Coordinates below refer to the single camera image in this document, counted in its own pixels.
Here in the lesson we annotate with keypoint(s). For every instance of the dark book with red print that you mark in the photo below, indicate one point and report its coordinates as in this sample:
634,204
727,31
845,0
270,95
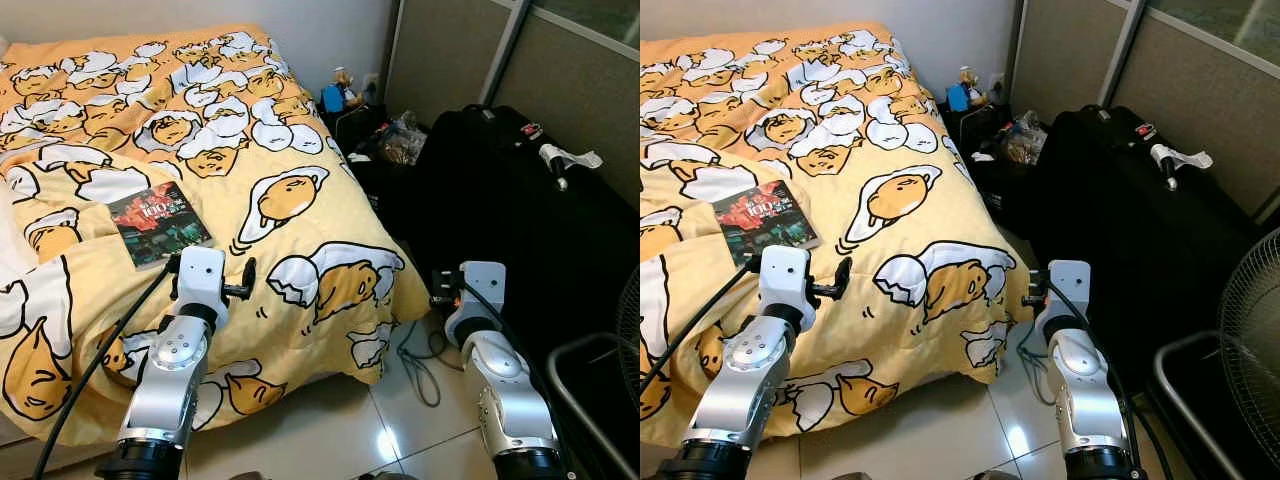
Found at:
160,225
765,225

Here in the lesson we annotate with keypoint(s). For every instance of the white wall socket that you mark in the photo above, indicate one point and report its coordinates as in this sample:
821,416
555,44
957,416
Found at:
370,85
996,85

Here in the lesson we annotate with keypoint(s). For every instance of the clear plastic snack bag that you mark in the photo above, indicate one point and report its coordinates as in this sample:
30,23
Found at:
403,145
1020,142

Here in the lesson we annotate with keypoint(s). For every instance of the small blue box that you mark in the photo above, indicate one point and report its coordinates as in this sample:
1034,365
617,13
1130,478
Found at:
957,97
332,98

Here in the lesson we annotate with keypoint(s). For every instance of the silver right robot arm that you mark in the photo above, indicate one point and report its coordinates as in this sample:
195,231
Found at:
505,390
1085,400

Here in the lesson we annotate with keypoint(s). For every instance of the white luggage tag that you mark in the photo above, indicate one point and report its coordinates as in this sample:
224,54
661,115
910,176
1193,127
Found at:
1190,157
580,158

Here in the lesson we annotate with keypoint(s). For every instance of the small toy figurine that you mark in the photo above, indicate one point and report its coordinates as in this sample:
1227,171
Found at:
970,85
347,85

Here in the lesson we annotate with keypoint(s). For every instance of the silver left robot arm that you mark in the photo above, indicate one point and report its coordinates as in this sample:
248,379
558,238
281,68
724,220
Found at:
165,380
745,380

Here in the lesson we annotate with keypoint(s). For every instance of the black nightstand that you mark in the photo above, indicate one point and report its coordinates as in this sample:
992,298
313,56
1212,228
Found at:
975,128
355,125

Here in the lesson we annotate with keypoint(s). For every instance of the yellow egg-print blanket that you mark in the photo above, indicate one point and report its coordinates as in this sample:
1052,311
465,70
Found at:
250,130
880,130

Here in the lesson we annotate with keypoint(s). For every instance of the black floor fan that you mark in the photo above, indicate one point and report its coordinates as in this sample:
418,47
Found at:
1255,330
630,320

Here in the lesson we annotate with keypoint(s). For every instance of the grey sliding door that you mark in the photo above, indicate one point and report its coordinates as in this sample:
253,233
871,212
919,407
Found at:
570,80
1190,90

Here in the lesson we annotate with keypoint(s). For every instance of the black suitcase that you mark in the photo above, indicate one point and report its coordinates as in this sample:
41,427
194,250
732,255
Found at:
1120,220
500,200

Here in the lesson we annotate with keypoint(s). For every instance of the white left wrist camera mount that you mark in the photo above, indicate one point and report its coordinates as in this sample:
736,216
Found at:
200,275
785,275

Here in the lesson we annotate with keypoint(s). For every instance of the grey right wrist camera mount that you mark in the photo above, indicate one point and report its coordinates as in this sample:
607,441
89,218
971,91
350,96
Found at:
1070,280
485,280

